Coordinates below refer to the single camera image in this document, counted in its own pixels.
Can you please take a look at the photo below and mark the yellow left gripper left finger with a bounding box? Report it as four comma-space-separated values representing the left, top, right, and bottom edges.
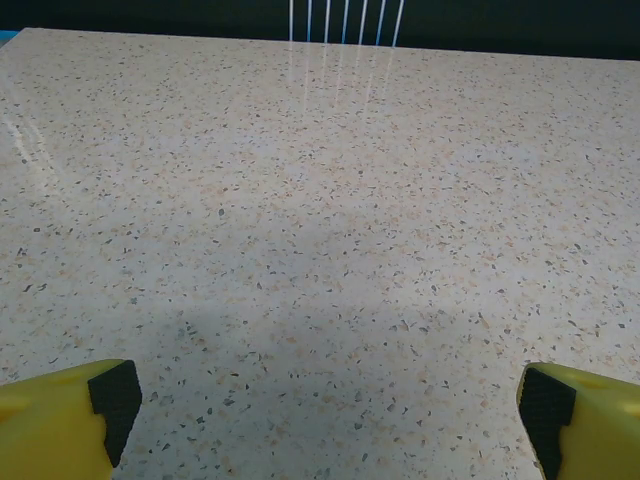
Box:
0, 358, 144, 480

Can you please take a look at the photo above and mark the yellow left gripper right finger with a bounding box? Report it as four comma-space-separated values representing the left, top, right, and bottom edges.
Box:
518, 362, 640, 480

